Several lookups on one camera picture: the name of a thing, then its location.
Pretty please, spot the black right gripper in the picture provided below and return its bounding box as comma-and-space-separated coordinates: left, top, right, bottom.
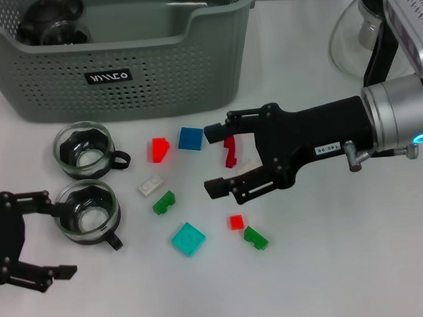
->
199, 97, 378, 208

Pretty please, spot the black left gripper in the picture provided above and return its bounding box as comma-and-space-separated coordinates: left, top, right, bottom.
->
0, 187, 80, 297

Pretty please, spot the glass teacup black holder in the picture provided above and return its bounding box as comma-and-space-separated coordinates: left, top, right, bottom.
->
38, 18, 93, 47
52, 177, 124, 255
52, 119, 133, 182

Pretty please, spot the grey-green perforated storage bin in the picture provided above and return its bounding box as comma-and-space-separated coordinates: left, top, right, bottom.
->
0, 0, 266, 127

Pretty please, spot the dark red brick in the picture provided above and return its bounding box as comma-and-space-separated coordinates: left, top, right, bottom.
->
222, 135, 239, 168

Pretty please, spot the white brick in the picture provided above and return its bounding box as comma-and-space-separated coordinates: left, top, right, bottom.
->
235, 160, 261, 176
135, 174, 167, 199

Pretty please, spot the blue square plate brick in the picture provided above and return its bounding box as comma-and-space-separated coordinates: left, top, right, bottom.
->
176, 126, 205, 152

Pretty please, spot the bright red slope brick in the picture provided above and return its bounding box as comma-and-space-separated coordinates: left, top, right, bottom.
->
146, 137, 171, 165

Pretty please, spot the small red brick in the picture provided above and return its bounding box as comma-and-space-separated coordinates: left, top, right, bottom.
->
229, 213, 245, 231

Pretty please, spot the green brick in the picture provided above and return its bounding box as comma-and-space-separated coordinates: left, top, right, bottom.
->
152, 189, 177, 216
243, 224, 270, 252

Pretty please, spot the teal square plate brick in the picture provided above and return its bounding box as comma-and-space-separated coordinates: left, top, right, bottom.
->
169, 221, 208, 260

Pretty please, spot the dark clay teapot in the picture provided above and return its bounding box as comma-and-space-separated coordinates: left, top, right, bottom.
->
13, 0, 88, 48

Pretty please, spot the right gripper silver cable plug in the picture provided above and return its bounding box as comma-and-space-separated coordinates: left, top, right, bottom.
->
343, 136, 423, 174

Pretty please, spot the glass pitcher black handle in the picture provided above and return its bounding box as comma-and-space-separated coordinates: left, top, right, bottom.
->
326, 0, 407, 89

